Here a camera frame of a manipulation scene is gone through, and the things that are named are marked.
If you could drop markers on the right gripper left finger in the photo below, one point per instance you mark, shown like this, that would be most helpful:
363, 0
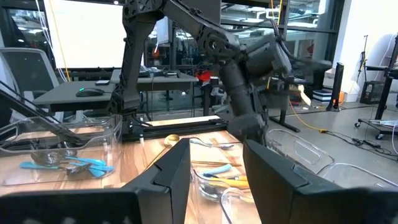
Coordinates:
77, 208

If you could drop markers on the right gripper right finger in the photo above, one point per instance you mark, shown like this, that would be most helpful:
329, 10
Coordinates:
311, 205

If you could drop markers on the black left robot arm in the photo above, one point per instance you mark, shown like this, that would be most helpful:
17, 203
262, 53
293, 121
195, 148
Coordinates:
136, 62

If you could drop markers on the red object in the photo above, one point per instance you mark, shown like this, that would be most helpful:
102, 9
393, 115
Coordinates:
203, 76

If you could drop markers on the small standing desk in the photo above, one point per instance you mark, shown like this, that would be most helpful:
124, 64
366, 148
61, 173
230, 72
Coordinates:
284, 124

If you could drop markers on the grey desk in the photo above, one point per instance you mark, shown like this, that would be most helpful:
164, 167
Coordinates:
174, 82
62, 99

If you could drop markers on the stack of storage bins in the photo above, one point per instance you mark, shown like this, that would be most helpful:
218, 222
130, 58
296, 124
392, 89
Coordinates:
321, 96

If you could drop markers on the gold spoon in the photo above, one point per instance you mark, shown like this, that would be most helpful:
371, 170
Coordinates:
171, 140

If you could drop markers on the computer monitor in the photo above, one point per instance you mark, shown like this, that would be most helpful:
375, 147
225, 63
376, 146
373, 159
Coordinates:
162, 31

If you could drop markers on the black computer mouse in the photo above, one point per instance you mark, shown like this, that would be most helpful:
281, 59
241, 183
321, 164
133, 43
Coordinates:
90, 92

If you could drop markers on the black crate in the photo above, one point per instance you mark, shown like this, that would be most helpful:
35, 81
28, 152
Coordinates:
371, 93

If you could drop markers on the small black device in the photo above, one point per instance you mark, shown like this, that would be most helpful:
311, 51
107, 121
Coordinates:
102, 82

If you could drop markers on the black tripod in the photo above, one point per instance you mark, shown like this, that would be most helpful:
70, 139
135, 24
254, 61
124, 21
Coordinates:
363, 59

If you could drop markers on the black wheeled cart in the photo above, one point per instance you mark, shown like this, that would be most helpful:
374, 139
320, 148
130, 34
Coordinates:
384, 96

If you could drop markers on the grey mesh office chair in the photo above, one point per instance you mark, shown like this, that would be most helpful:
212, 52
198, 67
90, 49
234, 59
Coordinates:
28, 71

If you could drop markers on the white board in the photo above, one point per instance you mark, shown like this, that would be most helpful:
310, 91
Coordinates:
87, 34

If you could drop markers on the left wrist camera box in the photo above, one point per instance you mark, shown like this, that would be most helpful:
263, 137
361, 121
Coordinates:
267, 54

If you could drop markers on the black table frame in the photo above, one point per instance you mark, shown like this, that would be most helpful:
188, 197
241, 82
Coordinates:
186, 129

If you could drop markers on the black cylinder post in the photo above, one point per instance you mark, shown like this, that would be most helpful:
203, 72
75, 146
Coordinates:
337, 87

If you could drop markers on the black diagonal frame brace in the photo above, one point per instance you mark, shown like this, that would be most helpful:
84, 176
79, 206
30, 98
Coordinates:
37, 119

